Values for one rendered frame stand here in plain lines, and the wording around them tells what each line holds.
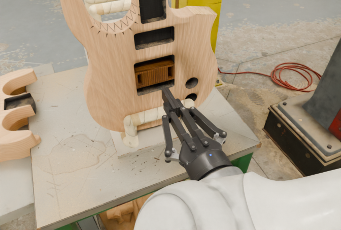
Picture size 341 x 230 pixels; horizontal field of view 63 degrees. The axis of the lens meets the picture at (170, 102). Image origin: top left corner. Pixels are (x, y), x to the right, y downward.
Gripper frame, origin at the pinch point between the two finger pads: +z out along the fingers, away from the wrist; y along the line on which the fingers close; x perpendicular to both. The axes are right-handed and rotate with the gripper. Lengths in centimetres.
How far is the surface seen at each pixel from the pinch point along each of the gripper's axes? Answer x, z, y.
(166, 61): 2.2, 11.4, 3.6
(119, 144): -20.8, 9.5, -11.8
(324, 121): -82, 28, 110
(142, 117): -10.1, 7.4, -4.7
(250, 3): -117, 244, 210
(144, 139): -20.8, 8.5, -4.8
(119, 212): -94, 26, -18
